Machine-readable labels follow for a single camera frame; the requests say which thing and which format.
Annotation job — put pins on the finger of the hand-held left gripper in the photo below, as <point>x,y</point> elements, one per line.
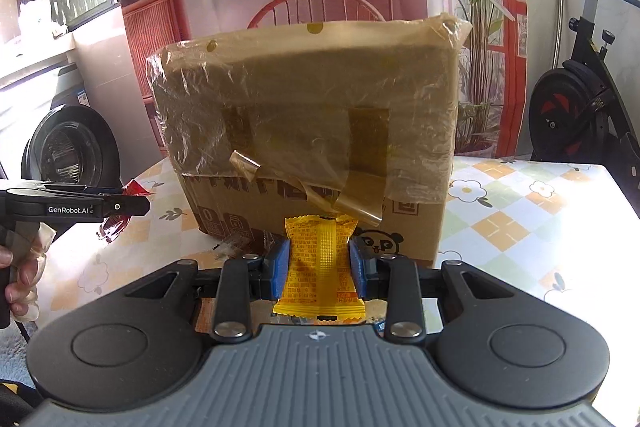
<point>127,206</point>
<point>85,189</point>

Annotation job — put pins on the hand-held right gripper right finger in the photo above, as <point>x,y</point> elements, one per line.
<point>357,269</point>

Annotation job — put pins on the clear wrapped snack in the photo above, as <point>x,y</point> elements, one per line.
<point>235,244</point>

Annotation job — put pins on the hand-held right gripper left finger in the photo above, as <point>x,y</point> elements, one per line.
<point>277,269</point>

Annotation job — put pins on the yellow snack packet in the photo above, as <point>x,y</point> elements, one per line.
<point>320,267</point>

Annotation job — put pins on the red snack packet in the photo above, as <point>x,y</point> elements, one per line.
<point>115,227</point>

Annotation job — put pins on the black exercise bike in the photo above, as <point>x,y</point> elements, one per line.
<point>570,107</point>

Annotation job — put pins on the floral checkered tablecloth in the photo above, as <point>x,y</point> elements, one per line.
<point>525,227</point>

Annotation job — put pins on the person's left hand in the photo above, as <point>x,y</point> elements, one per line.
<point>30,277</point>

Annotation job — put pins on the washing machine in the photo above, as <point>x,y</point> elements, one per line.
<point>70,147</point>

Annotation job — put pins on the cardboard box with plastic liner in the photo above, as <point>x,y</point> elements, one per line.
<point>300,97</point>

